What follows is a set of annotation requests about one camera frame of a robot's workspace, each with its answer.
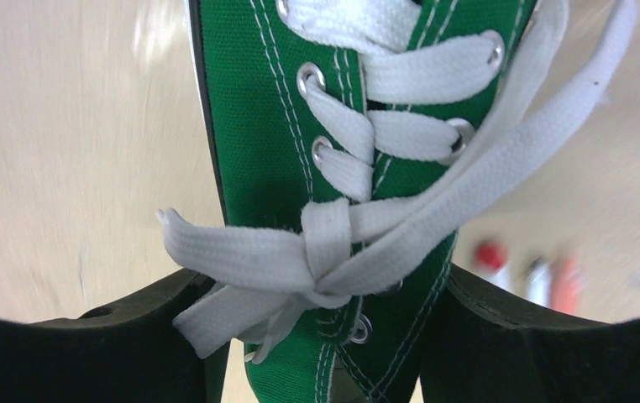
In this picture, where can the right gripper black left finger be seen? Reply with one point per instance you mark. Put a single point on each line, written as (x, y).
(124, 351)

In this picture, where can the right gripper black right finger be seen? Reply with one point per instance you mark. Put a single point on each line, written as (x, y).
(488, 345)

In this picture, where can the white shoelace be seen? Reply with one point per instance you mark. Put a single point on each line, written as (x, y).
(406, 182)

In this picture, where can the green canvas sneaker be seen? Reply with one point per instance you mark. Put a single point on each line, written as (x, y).
(260, 137)

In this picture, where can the grey marker pen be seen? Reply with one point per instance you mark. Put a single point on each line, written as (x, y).
(538, 282)

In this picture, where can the white marker pen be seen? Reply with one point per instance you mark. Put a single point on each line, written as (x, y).
(491, 263)

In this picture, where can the orange marker pen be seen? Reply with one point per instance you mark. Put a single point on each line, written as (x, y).
(566, 286)

